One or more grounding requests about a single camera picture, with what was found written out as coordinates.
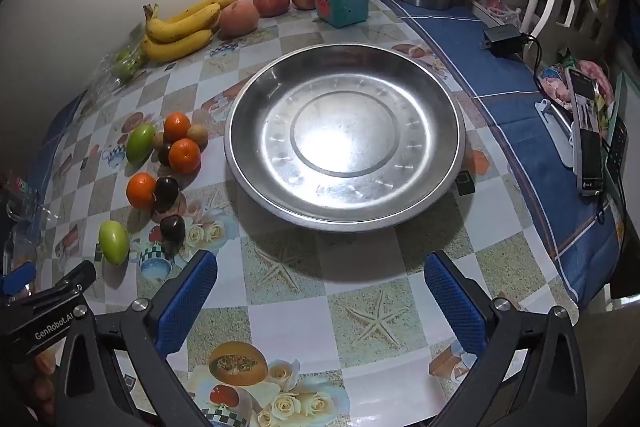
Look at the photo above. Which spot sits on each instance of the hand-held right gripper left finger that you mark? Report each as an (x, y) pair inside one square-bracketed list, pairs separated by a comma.
[(187, 302)]

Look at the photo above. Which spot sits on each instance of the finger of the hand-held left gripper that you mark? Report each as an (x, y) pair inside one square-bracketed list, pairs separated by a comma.
[(17, 279), (77, 276)]

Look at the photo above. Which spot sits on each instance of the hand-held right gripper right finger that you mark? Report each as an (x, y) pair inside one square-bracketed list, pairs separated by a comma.
[(455, 307)]

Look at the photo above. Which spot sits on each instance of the green mango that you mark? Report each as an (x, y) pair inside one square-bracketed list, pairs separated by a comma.
[(113, 243)]

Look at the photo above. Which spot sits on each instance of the dark purple plum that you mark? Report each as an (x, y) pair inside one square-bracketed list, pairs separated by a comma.
[(166, 194), (163, 155), (172, 227)]

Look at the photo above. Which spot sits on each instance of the orange tangerine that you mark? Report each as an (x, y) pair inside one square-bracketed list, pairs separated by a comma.
[(141, 191), (184, 155), (177, 127)]

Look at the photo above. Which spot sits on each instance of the brown longan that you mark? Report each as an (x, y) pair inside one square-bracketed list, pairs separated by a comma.
[(159, 139), (197, 134)]

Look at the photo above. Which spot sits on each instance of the round stainless steel plate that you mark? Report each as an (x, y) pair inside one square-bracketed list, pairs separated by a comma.
[(345, 137)]

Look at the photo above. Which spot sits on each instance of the person's left hand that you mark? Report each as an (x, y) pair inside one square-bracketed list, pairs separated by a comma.
[(44, 392)]

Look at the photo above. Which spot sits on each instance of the clear plastic bag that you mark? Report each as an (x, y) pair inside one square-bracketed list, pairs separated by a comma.
[(20, 207)]

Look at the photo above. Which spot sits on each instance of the checkered printed tablecloth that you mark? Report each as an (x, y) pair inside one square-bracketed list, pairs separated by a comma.
[(300, 307)]

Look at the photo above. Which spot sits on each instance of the bag of green fruit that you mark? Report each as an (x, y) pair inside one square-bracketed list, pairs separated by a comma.
[(107, 79)]

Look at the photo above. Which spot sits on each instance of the small green fruit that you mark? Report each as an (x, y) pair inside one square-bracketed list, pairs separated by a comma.
[(127, 71), (122, 57)]

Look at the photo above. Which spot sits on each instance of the white phone stand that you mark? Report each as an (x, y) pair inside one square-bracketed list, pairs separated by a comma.
[(552, 119)]

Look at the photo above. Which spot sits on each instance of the pink floral packet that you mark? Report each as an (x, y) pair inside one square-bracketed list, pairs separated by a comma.
[(595, 79)]

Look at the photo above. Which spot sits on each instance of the bunch of yellow bananas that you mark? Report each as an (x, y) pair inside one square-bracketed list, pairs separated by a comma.
[(182, 27)]

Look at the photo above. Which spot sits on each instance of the black charger adapter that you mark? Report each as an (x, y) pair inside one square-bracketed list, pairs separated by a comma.
[(502, 39)]

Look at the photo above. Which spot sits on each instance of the pink plastic bag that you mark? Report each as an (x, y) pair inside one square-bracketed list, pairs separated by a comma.
[(495, 4)]

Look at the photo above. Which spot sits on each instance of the teal plastic box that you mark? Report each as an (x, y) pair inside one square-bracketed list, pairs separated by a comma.
[(345, 2)]

